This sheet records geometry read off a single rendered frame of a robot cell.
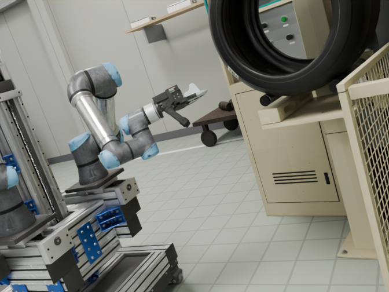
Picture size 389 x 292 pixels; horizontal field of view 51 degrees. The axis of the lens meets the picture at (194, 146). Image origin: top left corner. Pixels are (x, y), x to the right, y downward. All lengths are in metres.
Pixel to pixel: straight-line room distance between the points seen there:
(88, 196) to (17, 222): 0.48
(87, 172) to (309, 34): 1.22
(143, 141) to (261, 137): 1.12
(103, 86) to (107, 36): 4.81
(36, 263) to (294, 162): 1.53
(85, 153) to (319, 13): 1.24
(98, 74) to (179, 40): 4.20
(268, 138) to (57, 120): 5.63
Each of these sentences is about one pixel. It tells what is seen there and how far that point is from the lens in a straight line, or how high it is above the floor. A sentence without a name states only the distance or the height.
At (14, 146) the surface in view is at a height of 1.02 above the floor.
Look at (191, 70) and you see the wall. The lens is 5.92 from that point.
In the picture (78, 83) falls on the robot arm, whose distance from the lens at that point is 1.76.
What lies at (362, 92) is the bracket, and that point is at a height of 0.97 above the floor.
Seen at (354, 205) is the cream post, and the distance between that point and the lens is 2.12.
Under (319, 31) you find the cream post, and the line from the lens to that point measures 1.90.
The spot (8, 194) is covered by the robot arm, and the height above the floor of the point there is 0.87.
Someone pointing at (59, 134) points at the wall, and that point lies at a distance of 7.78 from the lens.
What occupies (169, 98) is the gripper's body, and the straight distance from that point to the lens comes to 1.60.
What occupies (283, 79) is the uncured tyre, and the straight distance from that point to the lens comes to 1.54.
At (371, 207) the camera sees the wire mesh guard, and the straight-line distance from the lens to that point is 1.08.
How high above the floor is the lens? 1.17
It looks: 13 degrees down
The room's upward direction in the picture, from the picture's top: 18 degrees counter-clockwise
